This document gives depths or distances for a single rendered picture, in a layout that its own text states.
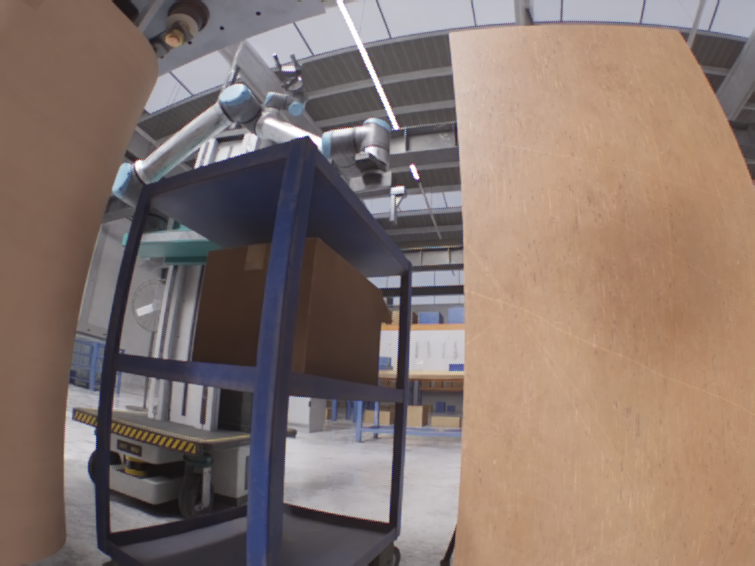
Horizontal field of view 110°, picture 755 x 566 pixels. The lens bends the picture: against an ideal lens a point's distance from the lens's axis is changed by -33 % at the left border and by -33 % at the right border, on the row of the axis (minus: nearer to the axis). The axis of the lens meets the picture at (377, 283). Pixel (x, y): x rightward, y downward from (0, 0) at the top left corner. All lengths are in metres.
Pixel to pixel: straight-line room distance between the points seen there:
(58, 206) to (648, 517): 0.74
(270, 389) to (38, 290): 0.35
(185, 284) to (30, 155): 1.38
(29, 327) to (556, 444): 0.60
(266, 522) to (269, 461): 0.09
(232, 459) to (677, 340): 1.43
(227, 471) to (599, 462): 1.38
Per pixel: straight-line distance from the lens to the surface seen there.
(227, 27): 1.11
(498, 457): 0.30
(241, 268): 0.87
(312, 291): 0.75
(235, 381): 0.56
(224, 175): 0.74
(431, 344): 5.20
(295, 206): 0.58
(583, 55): 0.48
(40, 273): 0.60
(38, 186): 0.61
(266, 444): 0.53
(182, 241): 1.66
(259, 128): 1.68
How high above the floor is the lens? 0.51
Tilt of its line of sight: 17 degrees up
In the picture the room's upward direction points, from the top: 3 degrees clockwise
